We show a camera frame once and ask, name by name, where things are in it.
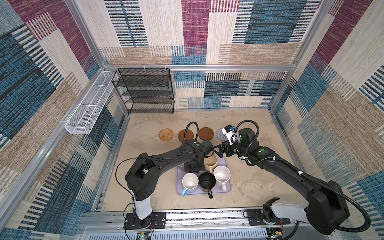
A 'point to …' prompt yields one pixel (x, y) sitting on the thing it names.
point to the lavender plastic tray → (221, 161)
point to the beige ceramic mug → (210, 163)
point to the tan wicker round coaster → (166, 134)
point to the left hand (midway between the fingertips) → (198, 169)
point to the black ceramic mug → (207, 182)
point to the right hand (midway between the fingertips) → (218, 148)
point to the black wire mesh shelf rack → (145, 90)
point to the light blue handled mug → (189, 181)
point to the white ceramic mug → (221, 174)
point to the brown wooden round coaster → (205, 133)
